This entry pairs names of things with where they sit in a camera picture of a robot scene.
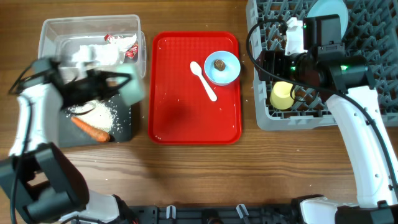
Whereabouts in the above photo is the pile of white rice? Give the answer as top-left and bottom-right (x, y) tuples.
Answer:
(67, 100), (115, 132)

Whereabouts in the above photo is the yellow plastic cup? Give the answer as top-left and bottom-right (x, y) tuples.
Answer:
(270, 82), (295, 110)

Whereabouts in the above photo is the white napkin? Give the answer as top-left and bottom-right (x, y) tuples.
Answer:
(71, 34), (137, 66)

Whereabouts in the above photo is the orange carrot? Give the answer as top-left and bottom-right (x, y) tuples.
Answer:
(71, 116), (111, 142)

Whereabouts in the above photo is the green rice bowl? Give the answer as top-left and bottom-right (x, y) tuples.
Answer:
(116, 63), (146, 106)

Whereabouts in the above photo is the light blue plate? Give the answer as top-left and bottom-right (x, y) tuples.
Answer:
(307, 0), (349, 37)

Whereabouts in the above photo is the small light blue bowl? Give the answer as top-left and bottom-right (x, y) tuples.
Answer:
(204, 51), (241, 86)

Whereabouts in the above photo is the red snack wrapper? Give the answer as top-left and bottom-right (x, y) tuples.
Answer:
(104, 34), (139, 59)

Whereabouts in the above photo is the brown food ball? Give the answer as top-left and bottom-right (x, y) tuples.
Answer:
(213, 59), (226, 72)

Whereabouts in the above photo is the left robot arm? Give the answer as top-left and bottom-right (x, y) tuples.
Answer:
(1, 57), (139, 223)

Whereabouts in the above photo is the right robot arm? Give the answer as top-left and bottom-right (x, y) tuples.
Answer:
(251, 13), (397, 223)

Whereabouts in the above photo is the grey dishwasher rack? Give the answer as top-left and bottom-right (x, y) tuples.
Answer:
(246, 0), (397, 131)

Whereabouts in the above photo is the clear plastic bin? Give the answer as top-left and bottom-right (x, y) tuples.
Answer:
(37, 14), (147, 82)

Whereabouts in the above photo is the black tray bin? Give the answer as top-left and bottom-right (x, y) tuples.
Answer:
(58, 95), (132, 147)

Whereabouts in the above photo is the white plastic spoon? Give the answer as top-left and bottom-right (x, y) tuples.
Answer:
(190, 61), (218, 102)

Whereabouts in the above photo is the red plastic tray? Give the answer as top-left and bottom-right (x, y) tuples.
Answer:
(148, 32), (242, 145)

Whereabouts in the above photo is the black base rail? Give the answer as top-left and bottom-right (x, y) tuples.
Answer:
(131, 204), (300, 224)

